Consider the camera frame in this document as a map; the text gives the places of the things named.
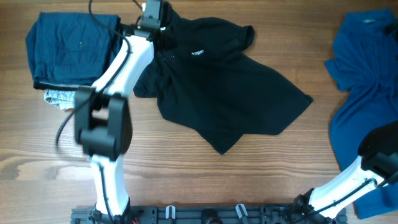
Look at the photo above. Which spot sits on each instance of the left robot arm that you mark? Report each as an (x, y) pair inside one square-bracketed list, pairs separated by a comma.
[(103, 125)]

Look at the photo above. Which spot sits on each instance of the grey rail clip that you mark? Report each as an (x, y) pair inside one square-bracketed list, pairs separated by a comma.
[(170, 212), (242, 213)]

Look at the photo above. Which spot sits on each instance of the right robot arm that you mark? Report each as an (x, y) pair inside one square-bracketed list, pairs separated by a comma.
[(374, 168)]

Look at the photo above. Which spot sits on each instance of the blue polo shirt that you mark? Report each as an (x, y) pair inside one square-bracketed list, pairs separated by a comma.
[(365, 65)]

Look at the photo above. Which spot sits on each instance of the folded dark blue garment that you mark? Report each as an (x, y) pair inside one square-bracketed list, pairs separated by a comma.
[(68, 46)]

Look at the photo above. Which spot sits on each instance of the right grey rail clip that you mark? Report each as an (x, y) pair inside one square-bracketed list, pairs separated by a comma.
[(242, 213)]

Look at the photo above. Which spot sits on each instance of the left grey rail clip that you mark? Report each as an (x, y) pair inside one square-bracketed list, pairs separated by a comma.
[(170, 212)]

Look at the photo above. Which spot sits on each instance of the folded light grey garment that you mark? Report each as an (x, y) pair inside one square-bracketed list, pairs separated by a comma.
[(64, 100)]

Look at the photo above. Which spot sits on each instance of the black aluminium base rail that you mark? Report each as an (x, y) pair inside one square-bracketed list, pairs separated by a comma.
[(264, 214)]

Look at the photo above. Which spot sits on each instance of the black polo shirt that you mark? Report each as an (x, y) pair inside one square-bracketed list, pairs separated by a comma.
[(202, 79)]

